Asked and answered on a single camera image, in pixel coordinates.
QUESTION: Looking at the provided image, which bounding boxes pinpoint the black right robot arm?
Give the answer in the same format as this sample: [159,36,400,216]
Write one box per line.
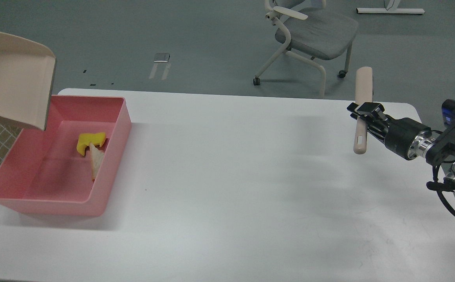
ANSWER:
[347,99,455,216]

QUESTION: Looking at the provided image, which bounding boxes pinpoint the silver floor socket plate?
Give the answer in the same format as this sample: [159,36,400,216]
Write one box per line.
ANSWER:
[153,53,171,63]

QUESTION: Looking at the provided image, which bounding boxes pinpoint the beige hand brush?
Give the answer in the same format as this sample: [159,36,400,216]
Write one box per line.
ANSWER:
[353,67,374,155]

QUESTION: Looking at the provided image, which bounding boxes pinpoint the beige plastic dustpan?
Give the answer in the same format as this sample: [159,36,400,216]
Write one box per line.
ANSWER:
[0,32,57,130]

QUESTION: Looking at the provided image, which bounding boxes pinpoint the grey office chair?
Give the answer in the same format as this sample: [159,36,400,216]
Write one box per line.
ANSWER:
[253,0,359,98]

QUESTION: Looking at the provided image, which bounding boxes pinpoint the triangular bread slice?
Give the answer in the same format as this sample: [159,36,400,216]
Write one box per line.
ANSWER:
[88,143,105,181]

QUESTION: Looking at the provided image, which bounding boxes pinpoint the pink plastic bin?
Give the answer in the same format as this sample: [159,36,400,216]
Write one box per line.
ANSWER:
[0,95,132,216]

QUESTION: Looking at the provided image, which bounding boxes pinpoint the yellow sponge piece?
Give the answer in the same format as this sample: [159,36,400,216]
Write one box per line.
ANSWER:
[76,132,106,156]

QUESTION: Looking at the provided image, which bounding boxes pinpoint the white desk base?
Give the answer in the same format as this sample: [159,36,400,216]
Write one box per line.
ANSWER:
[355,0,426,15]

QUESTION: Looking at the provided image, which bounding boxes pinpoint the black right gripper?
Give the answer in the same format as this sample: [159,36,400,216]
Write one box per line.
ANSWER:
[347,102,431,160]

